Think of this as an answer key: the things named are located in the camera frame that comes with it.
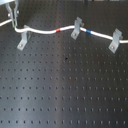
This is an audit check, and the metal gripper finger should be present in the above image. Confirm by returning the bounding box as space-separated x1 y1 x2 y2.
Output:
14 0 19 26
4 0 15 21

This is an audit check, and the middle grey metal cable clip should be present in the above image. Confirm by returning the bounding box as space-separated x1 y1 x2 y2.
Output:
71 17 83 40

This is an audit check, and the right grey metal cable clip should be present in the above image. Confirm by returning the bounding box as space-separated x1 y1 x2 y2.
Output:
109 29 123 53

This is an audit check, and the left grey metal cable clip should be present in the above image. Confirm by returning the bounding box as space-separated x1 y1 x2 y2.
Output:
16 25 31 51

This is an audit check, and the grey metal cable clip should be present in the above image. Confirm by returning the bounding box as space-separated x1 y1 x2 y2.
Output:
109 29 123 53
16 25 31 51
71 17 83 40

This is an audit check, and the white cable with coloured marks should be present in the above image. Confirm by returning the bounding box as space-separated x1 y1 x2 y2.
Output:
0 18 128 44

